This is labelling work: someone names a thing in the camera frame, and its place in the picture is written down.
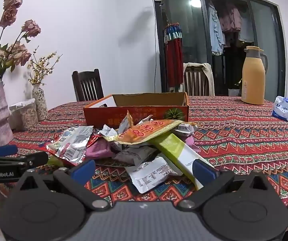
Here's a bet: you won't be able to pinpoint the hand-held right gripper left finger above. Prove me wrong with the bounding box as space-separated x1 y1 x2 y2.
18 159 110 212

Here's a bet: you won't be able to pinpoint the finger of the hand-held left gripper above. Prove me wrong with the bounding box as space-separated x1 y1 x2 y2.
0 145 18 156
0 151 49 167

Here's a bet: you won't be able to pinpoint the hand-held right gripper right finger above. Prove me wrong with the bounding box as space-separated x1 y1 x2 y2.
178 159 272 211

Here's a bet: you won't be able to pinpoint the pink snack packet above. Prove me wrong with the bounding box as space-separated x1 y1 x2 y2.
85 139 120 159
185 136 201 152

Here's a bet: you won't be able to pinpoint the silver foil snack packet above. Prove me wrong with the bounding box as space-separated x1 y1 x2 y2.
46 126 94 166

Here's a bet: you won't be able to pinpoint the red snack packet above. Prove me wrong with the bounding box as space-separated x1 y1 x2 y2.
86 133 102 148

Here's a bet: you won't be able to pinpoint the long green white snack packet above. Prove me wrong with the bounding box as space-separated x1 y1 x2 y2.
149 133 217 191

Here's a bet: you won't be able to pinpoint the small white snack packet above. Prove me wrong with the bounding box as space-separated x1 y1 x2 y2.
97 124 119 138
173 122 198 137

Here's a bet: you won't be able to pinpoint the white labelled snack packet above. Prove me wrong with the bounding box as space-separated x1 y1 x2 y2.
126 156 183 194

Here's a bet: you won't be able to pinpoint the grey snack packet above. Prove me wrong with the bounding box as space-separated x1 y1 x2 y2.
112 146 158 166

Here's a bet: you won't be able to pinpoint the orange cardboard box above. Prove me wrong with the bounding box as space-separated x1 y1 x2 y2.
83 92 190 126

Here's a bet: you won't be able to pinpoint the small orange snack packet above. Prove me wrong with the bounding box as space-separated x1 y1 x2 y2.
119 110 134 133

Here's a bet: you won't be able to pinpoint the long orange snack packet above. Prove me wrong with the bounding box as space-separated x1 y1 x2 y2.
102 119 184 145

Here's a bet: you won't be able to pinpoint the clear plastic food container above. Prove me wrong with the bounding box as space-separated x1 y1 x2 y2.
9 98 38 131

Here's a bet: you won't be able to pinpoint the small patterned vase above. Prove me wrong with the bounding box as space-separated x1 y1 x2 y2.
32 84 49 121

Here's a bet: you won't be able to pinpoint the yellow flower branches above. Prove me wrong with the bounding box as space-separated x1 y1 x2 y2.
27 46 63 85

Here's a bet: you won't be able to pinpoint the dark wooden chair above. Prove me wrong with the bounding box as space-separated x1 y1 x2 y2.
72 68 105 102

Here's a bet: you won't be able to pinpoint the brown wooden chair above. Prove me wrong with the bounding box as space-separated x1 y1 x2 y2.
183 64 211 96

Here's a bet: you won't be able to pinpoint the wooden chair with cloth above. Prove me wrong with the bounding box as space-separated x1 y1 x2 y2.
183 62 216 96

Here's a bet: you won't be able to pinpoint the yellow thermos jug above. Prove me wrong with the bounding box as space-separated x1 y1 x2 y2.
241 46 269 105

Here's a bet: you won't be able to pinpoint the white tissue pack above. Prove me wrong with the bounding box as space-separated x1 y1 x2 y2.
272 96 288 125

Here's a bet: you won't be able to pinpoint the red tassel hanging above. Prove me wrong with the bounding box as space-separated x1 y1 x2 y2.
163 23 184 93

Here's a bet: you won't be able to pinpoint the light blue hanging shirt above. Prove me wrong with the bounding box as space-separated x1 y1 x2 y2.
208 4 225 56

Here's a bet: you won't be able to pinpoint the glass sliding door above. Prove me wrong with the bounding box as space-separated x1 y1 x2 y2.
152 0 287 103

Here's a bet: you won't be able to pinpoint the white hanging garment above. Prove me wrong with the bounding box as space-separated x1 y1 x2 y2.
238 17 255 43

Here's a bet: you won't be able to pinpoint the pink hanging garment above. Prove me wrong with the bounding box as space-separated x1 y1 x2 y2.
220 6 242 32

